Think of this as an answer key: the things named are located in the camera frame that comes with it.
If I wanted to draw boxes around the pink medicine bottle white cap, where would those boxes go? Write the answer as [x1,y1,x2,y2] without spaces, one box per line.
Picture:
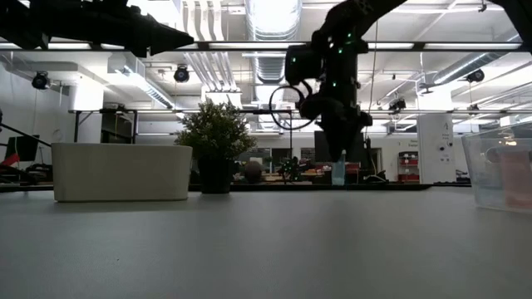
[496,147,532,211]

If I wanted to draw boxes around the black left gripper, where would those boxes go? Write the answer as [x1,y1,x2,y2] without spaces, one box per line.
[47,0,195,59]

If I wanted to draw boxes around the shelf with red bins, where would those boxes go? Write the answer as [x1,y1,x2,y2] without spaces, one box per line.
[397,151,420,184]

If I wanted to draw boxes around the silver ventilation duct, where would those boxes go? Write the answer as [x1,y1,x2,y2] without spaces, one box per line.
[244,0,303,130]

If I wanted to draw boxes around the person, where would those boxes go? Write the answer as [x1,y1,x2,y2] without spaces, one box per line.
[244,160,264,184]

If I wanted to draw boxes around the slanted silver duct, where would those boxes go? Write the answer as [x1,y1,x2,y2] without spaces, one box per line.
[419,51,532,95]

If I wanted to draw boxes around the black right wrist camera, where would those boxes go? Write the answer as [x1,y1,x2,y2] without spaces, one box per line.
[284,44,325,86]

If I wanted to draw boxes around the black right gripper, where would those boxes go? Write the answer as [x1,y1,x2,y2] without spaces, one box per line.
[299,91,373,164]

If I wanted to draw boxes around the white plastic bin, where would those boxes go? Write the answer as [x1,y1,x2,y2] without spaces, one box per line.
[51,143,194,203]

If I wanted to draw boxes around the blue medicine bottle white cap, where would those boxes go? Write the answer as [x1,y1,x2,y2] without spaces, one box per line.
[331,149,347,187]

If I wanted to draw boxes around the clear plastic bin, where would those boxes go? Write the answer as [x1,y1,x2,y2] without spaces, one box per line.
[461,121,532,215]

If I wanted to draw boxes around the black right camera cable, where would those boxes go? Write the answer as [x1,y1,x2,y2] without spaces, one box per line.
[268,85,321,131]

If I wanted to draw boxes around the black horizontal rail frame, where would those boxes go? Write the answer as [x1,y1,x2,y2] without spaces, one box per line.
[68,108,532,159]

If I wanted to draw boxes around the small black monitor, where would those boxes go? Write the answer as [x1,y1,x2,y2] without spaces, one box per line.
[4,134,41,164]

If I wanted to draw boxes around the potted artificial flowering plant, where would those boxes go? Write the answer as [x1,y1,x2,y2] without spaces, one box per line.
[174,99,258,195]

